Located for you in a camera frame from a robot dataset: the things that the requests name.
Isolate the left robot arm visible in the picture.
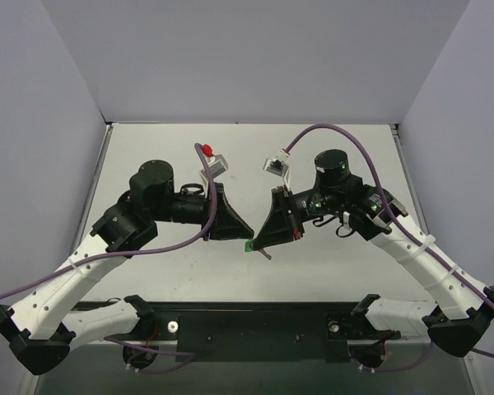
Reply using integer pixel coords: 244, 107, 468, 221
0, 155, 254, 376

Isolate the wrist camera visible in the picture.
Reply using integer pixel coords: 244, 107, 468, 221
263, 152, 291, 189
200, 154, 228, 188

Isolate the green key tag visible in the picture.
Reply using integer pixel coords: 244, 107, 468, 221
244, 240, 253, 252

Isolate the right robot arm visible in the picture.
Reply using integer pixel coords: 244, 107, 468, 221
245, 150, 494, 357

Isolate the silver key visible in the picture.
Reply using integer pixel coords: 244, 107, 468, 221
258, 249, 273, 261

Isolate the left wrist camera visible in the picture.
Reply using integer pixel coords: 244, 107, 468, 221
200, 154, 228, 188

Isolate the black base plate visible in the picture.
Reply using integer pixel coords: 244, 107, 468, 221
119, 302, 400, 363

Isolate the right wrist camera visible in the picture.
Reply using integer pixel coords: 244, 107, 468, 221
263, 152, 291, 189

